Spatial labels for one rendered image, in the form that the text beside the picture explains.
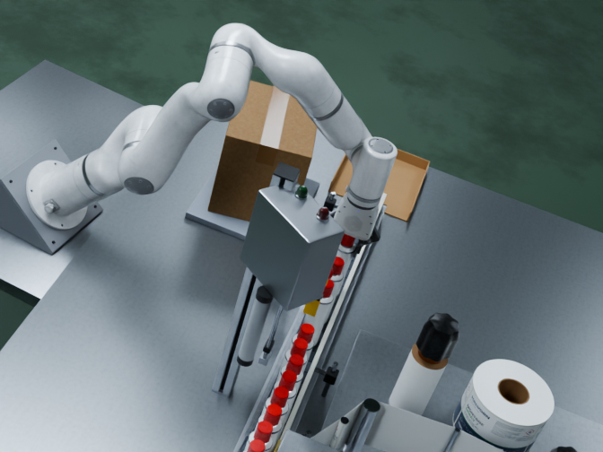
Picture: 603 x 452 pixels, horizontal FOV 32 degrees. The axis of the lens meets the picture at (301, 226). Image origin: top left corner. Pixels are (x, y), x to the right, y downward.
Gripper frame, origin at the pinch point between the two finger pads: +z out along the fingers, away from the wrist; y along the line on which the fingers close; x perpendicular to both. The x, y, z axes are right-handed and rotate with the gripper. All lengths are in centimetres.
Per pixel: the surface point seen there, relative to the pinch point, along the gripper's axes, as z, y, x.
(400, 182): 23, 7, 68
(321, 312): 6.0, 0.8, -20.3
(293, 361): -1.6, -0.1, -46.4
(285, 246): -35, -9, -51
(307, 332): -1.6, 0.0, -36.3
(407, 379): 6.8, 25.4, -30.0
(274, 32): 106, -85, 277
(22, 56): 106, -177, 175
